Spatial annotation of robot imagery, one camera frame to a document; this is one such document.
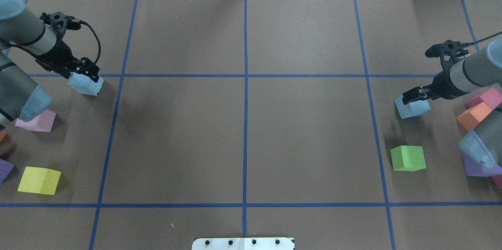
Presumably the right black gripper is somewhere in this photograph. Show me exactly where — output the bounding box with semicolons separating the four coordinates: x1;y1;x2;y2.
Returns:
403;71;467;104

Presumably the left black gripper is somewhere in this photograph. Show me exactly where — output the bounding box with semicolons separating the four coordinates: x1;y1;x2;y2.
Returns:
35;39;100;83

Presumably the light blue block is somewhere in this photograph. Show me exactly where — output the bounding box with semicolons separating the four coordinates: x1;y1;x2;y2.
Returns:
69;73;104;96
394;96;431;119

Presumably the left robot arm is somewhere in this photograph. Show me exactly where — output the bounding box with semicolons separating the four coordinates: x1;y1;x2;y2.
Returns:
0;0;103;130

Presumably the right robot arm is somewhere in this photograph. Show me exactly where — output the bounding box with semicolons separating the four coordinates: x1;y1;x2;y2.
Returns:
395;39;502;169

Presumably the orange block right side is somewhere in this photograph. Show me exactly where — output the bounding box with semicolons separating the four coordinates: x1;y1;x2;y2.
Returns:
457;102;493;131

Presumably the light pink block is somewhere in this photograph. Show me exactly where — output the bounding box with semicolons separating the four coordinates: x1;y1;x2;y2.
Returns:
15;109;57;132

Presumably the green block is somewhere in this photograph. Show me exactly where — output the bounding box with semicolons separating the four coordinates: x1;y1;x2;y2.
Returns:
390;146;426;171

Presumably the magenta block near orange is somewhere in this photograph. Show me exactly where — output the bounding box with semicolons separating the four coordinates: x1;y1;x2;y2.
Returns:
466;87;502;110

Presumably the purple block right side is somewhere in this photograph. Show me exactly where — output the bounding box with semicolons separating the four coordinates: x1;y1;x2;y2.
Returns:
463;155;502;177

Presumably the orange block left side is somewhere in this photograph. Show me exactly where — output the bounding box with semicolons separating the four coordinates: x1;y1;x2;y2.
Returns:
0;131;7;142

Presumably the yellow block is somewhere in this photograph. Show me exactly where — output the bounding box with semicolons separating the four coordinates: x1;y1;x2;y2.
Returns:
17;167;61;195

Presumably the purple block left side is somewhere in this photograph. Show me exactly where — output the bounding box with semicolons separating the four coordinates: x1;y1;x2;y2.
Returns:
0;159;15;184

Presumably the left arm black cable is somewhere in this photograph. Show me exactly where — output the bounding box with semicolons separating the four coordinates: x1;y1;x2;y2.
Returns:
0;19;102;74

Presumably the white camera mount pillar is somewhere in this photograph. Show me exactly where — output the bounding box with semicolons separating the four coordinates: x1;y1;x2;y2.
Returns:
191;237;295;250

